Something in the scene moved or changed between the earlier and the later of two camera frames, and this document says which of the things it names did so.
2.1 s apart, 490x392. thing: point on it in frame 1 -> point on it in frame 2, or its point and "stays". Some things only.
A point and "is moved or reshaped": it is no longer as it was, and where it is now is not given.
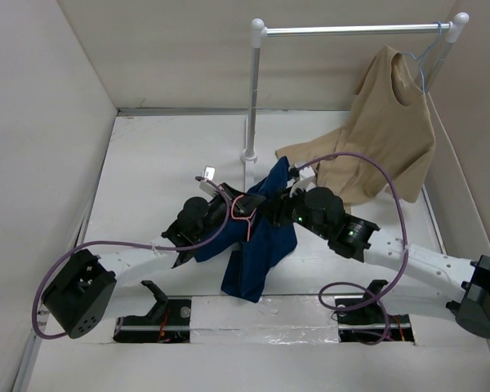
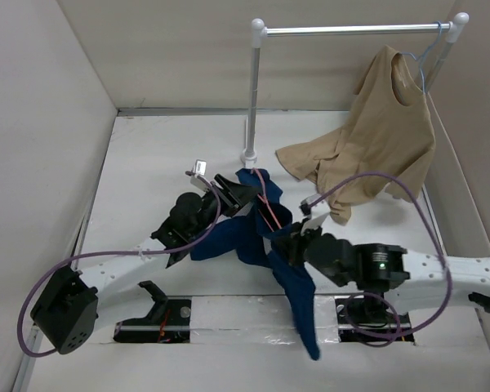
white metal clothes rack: (452, 29) stays
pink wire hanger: (247, 218) -> (264, 197)
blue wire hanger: (423, 54) stays
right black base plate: (361, 320) stays
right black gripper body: (294, 208) -> (299, 242)
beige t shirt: (393, 125) stays
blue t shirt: (256, 244) is moved or reshaped
